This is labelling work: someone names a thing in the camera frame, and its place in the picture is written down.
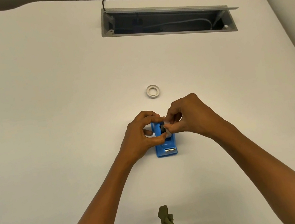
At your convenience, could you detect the person's left hand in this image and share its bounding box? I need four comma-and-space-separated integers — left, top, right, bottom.
112, 107, 172, 166

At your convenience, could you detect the person's right hand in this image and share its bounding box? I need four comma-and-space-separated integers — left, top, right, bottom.
159, 87, 233, 147

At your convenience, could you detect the clear tape roll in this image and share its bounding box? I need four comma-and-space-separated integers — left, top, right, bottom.
160, 122, 173, 139

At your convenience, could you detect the blue tape dispenser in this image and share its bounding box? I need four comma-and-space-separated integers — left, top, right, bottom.
150, 118, 179, 159

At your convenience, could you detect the person's left forearm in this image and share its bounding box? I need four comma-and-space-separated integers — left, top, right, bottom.
36, 149, 154, 224

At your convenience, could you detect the person's right forearm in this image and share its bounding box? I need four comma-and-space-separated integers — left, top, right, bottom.
209, 110, 295, 224

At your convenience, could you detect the white tape roll ring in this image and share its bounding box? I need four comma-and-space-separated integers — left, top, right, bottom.
145, 84, 161, 100

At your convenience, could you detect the grey cable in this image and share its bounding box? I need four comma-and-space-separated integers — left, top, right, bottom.
137, 13, 214, 43

